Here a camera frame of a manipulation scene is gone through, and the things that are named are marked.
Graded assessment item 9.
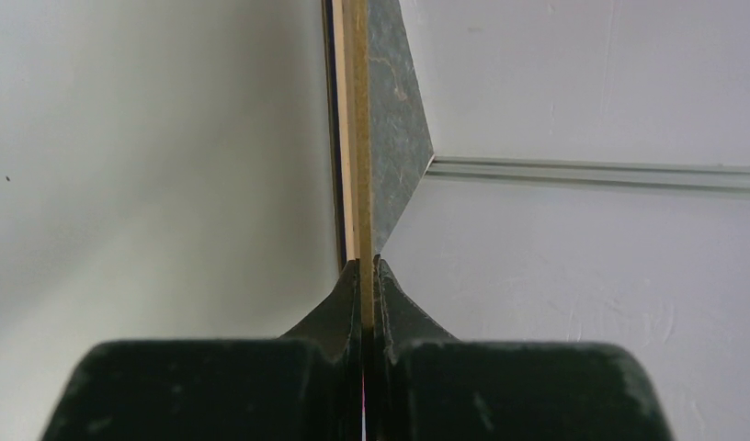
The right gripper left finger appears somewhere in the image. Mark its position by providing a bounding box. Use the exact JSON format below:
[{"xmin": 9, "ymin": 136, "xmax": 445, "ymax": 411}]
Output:
[{"xmin": 43, "ymin": 261, "xmax": 364, "ymax": 440}]

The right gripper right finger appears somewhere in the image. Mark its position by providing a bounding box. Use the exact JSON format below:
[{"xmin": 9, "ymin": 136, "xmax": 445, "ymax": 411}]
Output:
[{"xmin": 369, "ymin": 258, "xmax": 673, "ymax": 440}]

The brown cardboard backing board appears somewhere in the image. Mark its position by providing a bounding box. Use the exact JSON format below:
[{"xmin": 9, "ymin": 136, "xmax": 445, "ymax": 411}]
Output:
[{"xmin": 342, "ymin": 0, "xmax": 375, "ymax": 333}]

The wooden picture frame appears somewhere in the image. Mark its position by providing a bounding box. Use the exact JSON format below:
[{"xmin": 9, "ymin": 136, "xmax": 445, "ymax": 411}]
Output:
[{"xmin": 321, "ymin": 0, "xmax": 358, "ymax": 267}]

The beach landscape photo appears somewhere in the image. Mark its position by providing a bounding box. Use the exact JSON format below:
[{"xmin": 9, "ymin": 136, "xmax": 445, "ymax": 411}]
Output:
[{"xmin": 0, "ymin": 1, "xmax": 338, "ymax": 440}]

